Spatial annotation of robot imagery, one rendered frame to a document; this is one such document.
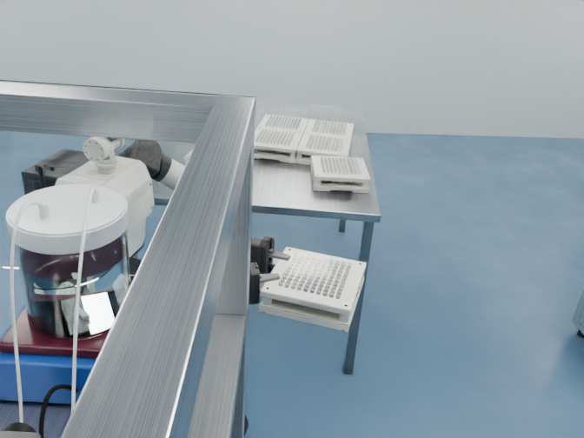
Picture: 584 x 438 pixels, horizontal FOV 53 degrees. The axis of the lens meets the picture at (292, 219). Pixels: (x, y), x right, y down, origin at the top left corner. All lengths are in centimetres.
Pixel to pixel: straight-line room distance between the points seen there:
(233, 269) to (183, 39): 481
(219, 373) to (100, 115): 42
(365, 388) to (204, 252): 241
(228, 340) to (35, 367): 30
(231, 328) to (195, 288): 56
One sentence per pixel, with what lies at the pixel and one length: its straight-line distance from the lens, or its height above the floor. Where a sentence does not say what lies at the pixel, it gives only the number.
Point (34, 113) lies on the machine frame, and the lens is 95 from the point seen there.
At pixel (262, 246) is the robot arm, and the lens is 168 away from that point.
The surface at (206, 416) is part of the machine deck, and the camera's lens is 87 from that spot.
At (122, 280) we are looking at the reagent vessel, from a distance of 85.
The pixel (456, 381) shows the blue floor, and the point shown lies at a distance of 304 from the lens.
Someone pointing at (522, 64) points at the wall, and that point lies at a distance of 643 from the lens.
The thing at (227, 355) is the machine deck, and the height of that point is 133.
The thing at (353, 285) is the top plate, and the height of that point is 106.
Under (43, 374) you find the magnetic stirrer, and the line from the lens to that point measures 88.
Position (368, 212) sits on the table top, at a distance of 243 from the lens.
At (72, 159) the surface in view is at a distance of 103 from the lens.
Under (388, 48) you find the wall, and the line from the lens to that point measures 591.
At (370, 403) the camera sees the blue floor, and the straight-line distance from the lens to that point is 281.
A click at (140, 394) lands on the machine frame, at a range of 37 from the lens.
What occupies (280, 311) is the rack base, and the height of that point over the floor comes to 101.
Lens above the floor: 195
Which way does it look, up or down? 28 degrees down
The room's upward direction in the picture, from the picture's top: 4 degrees clockwise
